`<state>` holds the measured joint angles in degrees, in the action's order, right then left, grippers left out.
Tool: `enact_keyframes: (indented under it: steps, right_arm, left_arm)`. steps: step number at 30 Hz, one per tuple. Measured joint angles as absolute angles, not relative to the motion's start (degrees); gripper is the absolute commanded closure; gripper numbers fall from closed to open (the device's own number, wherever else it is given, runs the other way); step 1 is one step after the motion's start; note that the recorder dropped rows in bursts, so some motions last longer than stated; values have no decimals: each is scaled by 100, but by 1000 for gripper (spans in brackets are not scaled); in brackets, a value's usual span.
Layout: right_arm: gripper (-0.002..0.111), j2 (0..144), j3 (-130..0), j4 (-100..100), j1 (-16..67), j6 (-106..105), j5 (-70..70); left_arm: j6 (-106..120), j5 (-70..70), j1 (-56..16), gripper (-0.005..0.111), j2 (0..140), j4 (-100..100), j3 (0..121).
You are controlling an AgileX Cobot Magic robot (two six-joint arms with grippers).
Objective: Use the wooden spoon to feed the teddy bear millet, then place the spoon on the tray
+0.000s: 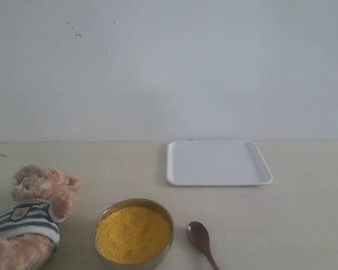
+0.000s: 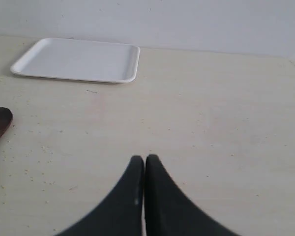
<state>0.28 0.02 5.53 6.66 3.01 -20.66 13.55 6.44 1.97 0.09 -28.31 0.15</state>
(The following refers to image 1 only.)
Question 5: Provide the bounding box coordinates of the white rectangular plastic tray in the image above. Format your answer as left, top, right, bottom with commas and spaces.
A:
166, 141, 273, 186

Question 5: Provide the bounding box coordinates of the tan teddy bear striped sweater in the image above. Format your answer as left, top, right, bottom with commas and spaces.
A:
0, 165, 81, 269

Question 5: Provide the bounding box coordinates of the dark brown wooden spoon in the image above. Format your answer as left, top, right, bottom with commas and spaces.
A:
186, 221, 219, 270

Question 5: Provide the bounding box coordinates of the steel bowl of yellow millet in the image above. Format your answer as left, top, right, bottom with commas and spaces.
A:
92, 198, 174, 269

